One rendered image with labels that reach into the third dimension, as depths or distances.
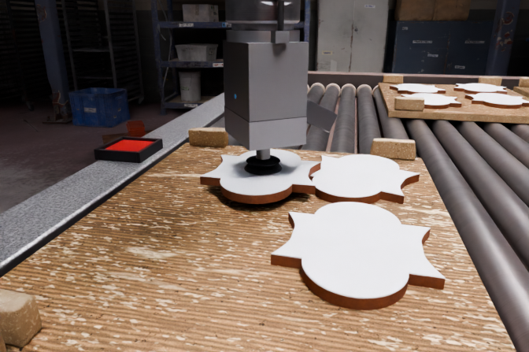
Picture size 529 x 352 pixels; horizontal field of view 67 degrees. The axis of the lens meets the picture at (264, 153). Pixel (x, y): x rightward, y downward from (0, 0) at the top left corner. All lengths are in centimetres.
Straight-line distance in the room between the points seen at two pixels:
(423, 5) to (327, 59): 127
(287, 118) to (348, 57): 459
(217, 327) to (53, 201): 32
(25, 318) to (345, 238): 23
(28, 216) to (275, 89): 30
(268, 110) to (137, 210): 16
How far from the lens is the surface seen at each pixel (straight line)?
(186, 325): 27
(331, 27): 495
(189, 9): 513
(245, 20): 39
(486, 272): 41
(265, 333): 27
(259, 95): 38
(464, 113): 92
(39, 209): 52
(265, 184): 41
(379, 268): 31
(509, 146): 81
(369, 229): 36
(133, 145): 66
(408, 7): 524
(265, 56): 38
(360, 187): 44
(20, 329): 29
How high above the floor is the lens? 112
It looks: 18 degrees down
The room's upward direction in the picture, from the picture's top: straight up
